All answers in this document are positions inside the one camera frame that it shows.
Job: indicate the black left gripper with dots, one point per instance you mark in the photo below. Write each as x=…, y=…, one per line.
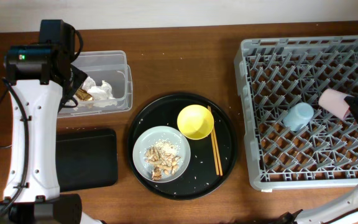
x=81, y=78

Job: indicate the pink cup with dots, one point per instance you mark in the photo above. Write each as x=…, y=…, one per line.
x=333, y=102

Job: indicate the blue cup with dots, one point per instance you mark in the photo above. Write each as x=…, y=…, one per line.
x=298, y=116

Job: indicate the black rectangular tray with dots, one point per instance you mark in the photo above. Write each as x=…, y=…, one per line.
x=86, y=160

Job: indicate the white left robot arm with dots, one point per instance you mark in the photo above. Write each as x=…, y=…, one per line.
x=40, y=79

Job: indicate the peanut shells and rice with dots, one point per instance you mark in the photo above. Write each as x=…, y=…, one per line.
x=163, y=157

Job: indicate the gold snack wrapper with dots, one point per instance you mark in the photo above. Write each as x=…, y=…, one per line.
x=83, y=95

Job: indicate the clear plastic waste bin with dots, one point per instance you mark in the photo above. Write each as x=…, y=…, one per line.
x=104, y=66

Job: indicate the round black serving tray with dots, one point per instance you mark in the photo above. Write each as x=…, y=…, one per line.
x=200, y=177

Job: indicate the left wooden chopstick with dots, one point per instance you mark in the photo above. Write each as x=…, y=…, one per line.
x=214, y=146

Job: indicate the right wooden chopstick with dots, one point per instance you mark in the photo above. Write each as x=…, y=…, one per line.
x=217, y=151

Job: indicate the grey plate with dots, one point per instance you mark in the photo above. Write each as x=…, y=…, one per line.
x=151, y=136

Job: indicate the white tissue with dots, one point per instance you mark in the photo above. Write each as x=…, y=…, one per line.
x=102, y=95

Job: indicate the grey dishwasher rack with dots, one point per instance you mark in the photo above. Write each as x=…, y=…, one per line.
x=272, y=76

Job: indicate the wooden chopstick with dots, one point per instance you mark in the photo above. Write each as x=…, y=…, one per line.
x=214, y=146
x=217, y=151

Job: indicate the yellow bowl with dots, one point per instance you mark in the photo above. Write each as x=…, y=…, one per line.
x=195, y=122

